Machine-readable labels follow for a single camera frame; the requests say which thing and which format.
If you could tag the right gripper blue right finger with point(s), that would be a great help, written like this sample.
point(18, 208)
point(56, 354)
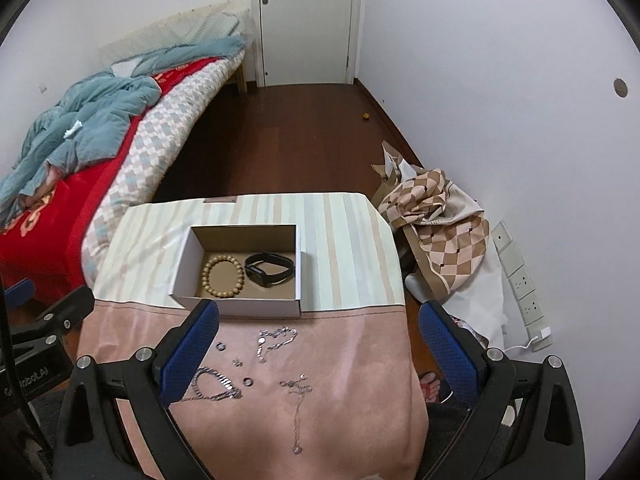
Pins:
point(456, 352)

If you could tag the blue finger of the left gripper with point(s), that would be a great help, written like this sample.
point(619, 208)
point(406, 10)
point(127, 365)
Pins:
point(21, 292)

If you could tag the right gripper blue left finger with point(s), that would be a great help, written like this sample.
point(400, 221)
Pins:
point(183, 349)

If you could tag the red bed cover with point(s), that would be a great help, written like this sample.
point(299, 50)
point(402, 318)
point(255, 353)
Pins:
point(60, 244)

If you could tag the white power strip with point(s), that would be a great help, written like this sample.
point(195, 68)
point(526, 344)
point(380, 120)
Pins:
point(521, 284)

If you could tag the black smart band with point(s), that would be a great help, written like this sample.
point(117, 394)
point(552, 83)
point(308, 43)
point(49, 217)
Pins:
point(268, 269)

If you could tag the open white cardboard box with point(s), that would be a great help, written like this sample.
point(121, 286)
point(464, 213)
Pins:
point(211, 266)

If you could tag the brown checkered cloth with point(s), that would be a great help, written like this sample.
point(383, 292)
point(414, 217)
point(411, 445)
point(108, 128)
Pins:
point(446, 230)

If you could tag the bed with checkered mattress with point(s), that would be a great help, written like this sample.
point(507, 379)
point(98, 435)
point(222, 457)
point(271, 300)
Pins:
point(104, 147)

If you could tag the teal blue blanket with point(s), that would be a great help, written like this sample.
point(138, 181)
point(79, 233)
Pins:
point(89, 123)

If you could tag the white door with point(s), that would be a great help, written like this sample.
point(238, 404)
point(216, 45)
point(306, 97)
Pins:
point(305, 41)

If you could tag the round wall hole cover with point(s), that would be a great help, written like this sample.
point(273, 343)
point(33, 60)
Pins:
point(620, 87)

